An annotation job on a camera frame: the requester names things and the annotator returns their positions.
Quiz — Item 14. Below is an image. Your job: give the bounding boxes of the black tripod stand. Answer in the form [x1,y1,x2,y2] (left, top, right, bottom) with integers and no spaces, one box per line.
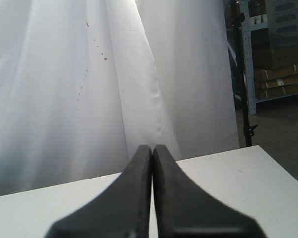
[230,0,258,147]

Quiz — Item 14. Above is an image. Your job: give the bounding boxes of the brown cardboard boxes on shelf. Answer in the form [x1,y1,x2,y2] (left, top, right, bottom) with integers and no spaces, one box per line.
[253,45,298,100]

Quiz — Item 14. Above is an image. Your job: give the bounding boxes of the white backdrop curtain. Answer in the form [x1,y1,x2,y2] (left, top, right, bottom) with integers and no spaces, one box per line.
[0,0,239,196]

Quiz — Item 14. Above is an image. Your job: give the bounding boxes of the blue metal shelf rack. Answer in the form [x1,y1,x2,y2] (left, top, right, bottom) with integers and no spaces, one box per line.
[226,0,298,114]

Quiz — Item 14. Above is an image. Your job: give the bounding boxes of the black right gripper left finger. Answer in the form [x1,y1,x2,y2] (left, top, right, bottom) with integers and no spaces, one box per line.
[46,145,152,238]

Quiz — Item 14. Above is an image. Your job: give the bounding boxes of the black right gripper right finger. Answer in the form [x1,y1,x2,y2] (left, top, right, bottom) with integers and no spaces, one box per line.
[152,145,266,238]

